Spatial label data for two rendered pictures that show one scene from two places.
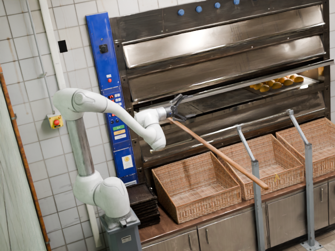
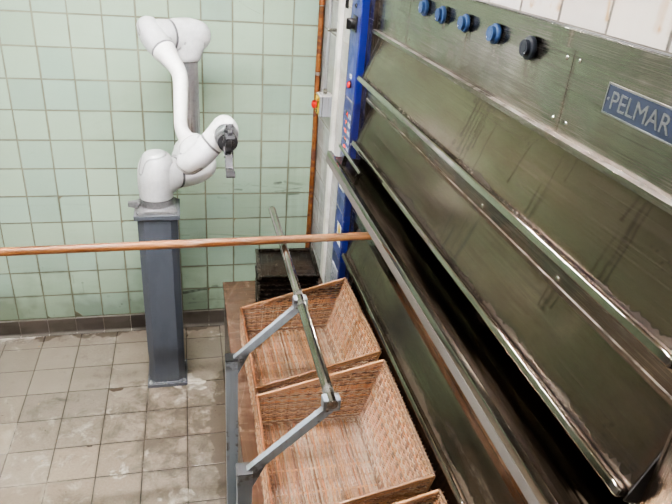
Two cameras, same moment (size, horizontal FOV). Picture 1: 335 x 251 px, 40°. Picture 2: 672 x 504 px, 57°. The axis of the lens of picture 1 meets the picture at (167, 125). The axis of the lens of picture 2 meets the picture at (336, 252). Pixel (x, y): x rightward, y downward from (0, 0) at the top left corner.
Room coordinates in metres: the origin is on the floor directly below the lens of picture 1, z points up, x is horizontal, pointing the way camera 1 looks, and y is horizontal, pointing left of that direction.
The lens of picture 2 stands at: (3.54, -2.22, 2.23)
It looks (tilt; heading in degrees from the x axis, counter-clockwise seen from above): 28 degrees down; 94
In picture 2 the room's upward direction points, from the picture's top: 5 degrees clockwise
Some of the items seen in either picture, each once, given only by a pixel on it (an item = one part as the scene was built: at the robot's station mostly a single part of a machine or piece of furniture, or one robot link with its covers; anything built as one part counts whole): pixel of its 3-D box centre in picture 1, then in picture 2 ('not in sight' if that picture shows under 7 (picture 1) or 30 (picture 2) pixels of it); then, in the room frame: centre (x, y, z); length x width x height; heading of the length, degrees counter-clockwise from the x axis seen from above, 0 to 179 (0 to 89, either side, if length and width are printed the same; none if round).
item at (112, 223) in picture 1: (119, 216); (152, 202); (2.49, 0.37, 1.03); 0.22 x 0.18 x 0.06; 19
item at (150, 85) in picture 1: (233, 65); (447, 216); (3.74, -0.61, 1.54); 1.79 x 0.11 x 0.19; 108
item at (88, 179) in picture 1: (79, 148); (191, 105); (2.63, 0.55, 1.46); 0.22 x 0.16 x 0.77; 53
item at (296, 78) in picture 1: (266, 77); not in sight; (4.34, -1.02, 1.21); 0.61 x 0.48 x 0.06; 18
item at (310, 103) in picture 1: (238, 123); (421, 364); (3.74, -0.61, 1.02); 1.79 x 0.11 x 0.19; 108
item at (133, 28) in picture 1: (226, 9); (486, 48); (3.76, -0.60, 1.99); 1.80 x 0.08 x 0.21; 108
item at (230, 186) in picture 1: (195, 185); (304, 342); (3.30, -0.15, 0.72); 0.56 x 0.49 x 0.28; 109
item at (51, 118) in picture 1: (55, 120); (324, 104); (3.22, 0.80, 1.46); 0.10 x 0.07 x 0.10; 108
